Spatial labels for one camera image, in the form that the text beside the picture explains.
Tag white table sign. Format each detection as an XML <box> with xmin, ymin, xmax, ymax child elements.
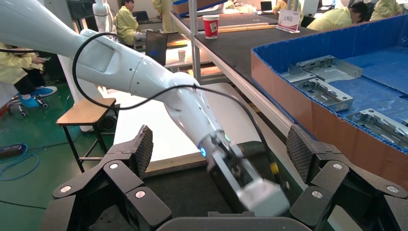
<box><xmin>275</xmin><ymin>9</ymin><xmax>301</xmax><ymax>34</ymax></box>

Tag black work mat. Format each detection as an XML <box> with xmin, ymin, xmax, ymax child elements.
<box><xmin>89</xmin><ymin>141</ymin><xmax>306</xmax><ymax>231</ymax></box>

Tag white robot column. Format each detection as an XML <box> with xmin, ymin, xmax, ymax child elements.
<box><xmin>57</xmin><ymin>54</ymin><xmax>109</xmax><ymax>133</ymax></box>

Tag black power adapter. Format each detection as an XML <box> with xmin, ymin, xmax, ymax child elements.
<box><xmin>0</xmin><ymin>143</ymin><xmax>28</xmax><ymax>159</ymax></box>

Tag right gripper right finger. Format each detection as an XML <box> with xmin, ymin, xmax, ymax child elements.
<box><xmin>286</xmin><ymin>125</ymin><xmax>408</xmax><ymax>231</ymax></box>

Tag grey metal post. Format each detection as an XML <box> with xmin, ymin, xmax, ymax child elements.
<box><xmin>188</xmin><ymin>0</ymin><xmax>202</xmax><ymax>81</ymax></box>

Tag blue corrugated plastic box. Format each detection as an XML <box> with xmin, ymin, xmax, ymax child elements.
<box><xmin>251</xmin><ymin>14</ymin><xmax>408</xmax><ymax>189</ymax></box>

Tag blue floor cable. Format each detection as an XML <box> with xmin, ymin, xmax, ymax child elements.
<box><xmin>0</xmin><ymin>143</ymin><xmax>41</xmax><ymax>181</ymax></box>

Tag large black table mat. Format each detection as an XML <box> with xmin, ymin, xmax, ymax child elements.
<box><xmin>170</xmin><ymin>13</ymin><xmax>319</xmax><ymax>87</ymax></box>

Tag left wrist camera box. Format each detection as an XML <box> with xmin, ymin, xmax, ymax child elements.
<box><xmin>207</xmin><ymin>137</ymin><xmax>291</xmax><ymax>218</ymax></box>

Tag person in yellow jacket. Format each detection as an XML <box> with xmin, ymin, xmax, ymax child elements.
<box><xmin>370</xmin><ymin>0</ymin><xmax>406</xmax><ymax>21</ymax></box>
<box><xmin>0</xmin><ymin>43</ymin><xmax>59</xmax><ymax>109</ymax></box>
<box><xmin>306</xmin><ymin>1</ymin><xmax>370</xmax><ymax>33</ymax></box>
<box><xmin>274</xmin><ymin>0</ymin><xmax>302</xmax><ymax>13</ymax></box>
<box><xmin>113</xmin><ymin>0</ymin><xmax>141</xmax><ymax>48</ymax></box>
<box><xmin>151</xmin><ymin>0</ymin><xmax>174</xmax><ymax>33</ymax></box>

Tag blue box on shelf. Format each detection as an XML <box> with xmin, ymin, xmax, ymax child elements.
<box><xmin>172</xmin><ymin>0</ymin><xmax>229</xmax><ymax>17</ymax></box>

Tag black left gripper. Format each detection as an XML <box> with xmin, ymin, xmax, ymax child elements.
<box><xmin>207</xmin><ymin>165</ymin><xmax>249</xmax><ymax>212</ymax></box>

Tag long wooden plank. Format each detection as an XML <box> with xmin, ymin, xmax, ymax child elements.
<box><xmin>218</xmin><ymin>22</ymin><xmax>279</xmax><ymax>33</ymax></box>

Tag silver sheet metal bracket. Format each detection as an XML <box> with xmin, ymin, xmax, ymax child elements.
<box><xmin>345</xmin><ymin>108</ymin><xmax>408</xmax><ymax>151</ymax></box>
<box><xmin>295</xmin><ymin>55</ymin><xmax>364</xmax><ymax>84</ymax></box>
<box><xmin>281</xmin><ymin>71</ymin><xmax>355</xmax><ymax>113</ymax></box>

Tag wooden stool black legs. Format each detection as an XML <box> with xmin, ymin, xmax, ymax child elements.
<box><xmin>56</xmin><ymin>98</ymin><xmax>117</xmax><ymax>173</ymax></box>

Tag red paper cup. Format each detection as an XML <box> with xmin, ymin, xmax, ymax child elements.
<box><xmin>202</xmin><ymin>14</ymin><xmax>220</xmax><ymax>40</ymax></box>

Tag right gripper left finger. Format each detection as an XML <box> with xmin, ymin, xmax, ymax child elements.
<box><xmin>39</xmin><ymin>125</ymin><xmax>173</xmax><ymax>231</ymax></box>

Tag black caster chair base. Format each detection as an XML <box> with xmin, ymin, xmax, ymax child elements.
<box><xmin>6</xmin><ymin>95</ymin><xmax>49</xmax><ymax>117</ymax></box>

